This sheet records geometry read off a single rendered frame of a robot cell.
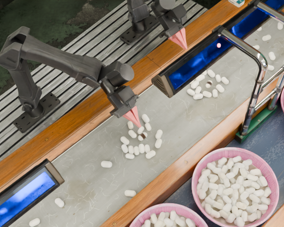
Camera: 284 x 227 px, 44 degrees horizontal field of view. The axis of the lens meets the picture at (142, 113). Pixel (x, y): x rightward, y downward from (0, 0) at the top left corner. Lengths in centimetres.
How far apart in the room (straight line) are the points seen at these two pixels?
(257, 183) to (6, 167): 85
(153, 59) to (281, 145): 58
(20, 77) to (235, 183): 79
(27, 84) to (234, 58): 79
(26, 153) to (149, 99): 49
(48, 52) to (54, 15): 181
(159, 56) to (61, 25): 149
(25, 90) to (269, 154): 89
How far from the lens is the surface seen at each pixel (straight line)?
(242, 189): 119
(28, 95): 132
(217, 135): 122
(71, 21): 280
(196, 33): 150
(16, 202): 88
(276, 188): 118
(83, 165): 124
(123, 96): 106
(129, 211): 113
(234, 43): 99
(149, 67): 139
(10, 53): 111
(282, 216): 115
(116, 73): 107
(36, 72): 163
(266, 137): 135
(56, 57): 110
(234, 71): 141
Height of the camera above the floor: 184
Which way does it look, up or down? 58 degrees down
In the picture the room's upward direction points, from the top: 11 degrees counter-clockwise
